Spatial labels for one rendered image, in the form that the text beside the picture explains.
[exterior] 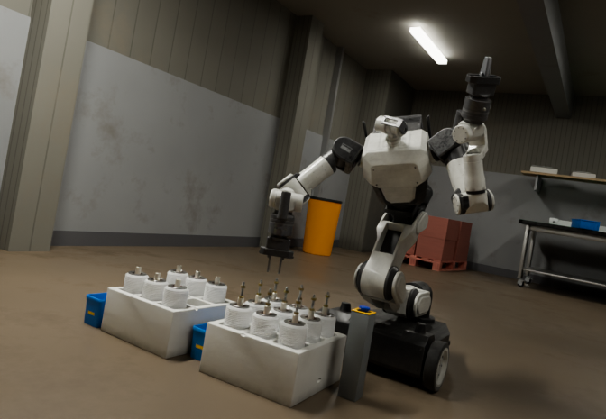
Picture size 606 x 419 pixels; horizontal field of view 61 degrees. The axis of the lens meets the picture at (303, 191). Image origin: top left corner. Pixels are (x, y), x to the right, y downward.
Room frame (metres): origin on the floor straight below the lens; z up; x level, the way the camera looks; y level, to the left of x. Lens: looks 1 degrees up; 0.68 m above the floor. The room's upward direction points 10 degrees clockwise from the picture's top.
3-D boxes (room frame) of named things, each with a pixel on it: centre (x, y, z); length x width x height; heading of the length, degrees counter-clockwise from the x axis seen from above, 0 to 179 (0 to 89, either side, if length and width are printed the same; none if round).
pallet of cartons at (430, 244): (7.69, -2.03, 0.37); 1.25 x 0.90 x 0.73; 149
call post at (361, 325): (1.86, -0.29, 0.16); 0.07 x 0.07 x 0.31; 61
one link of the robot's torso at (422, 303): (2.46, -0.57, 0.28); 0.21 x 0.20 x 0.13; 149
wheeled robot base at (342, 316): (2.43, -0.55, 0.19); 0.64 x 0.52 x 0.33; 149
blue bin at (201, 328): (2.09, 0.21, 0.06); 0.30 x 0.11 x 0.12; 148
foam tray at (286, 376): (1.93, 0.00, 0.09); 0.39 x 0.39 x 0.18; 61
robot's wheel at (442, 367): (2.09, -0.65, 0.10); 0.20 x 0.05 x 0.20; 149
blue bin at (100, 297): (2.29, 0.72, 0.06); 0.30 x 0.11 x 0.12; 148
